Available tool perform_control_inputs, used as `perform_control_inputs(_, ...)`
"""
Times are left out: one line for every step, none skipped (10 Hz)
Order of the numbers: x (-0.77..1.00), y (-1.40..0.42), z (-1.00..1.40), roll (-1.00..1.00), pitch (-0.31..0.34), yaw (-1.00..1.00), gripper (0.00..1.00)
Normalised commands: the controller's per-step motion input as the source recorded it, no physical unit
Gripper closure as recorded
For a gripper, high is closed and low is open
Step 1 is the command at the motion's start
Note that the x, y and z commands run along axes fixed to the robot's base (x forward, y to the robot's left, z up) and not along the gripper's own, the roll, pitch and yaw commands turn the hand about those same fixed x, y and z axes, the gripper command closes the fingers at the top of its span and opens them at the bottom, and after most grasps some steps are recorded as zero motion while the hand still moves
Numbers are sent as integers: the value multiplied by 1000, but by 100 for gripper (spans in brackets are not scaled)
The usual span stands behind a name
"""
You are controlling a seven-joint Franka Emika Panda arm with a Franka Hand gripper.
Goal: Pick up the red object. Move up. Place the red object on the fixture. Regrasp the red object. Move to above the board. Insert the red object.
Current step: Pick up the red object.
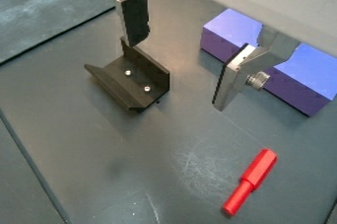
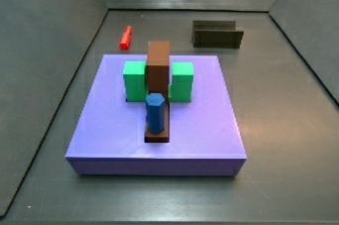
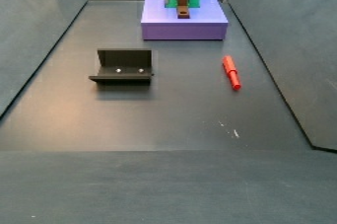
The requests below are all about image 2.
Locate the red peg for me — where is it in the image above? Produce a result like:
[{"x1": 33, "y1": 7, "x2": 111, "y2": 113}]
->
[{"x1": 118, "y1": 26, "x2": 132, "y2": 50}]

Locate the purple board block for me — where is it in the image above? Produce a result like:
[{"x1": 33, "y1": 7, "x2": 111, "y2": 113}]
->
[{"x1": 66, "y1": 55, "x2": 246, "y2": 175}]

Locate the blue hexagonal peg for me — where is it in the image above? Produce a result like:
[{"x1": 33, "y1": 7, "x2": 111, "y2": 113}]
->
[{"x1": 145, "y1": 93, "x2": 165, "y2": 134}]

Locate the right green block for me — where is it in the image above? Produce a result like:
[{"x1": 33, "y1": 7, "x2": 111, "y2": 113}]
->
[{"x1": 169, "y1": 61, "x2": 194, "y2": 102}]

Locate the green block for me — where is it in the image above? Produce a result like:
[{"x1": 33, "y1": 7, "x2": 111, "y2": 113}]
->
[
  {"x1": 122, "y1": 61, "x2": 146, "y2": 102},
  {"x1": 169, "y1": 61, "x2": 194, "y2": 102}
]

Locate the brown L-shaped block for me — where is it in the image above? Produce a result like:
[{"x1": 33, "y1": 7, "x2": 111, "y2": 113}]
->
[{"x1": 144, "y1": 42, "x2": 169, "y2": 143}]

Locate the left green block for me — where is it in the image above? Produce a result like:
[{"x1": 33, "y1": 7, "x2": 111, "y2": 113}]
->
[{"x1": 122, "y1": 61, "x2": 146, "y2": 102}]

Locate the black angled holder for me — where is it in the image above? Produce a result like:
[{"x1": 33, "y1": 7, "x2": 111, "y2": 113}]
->
[{"x1": 192, "y1": 20, "x2": 244, "y2": 49}]

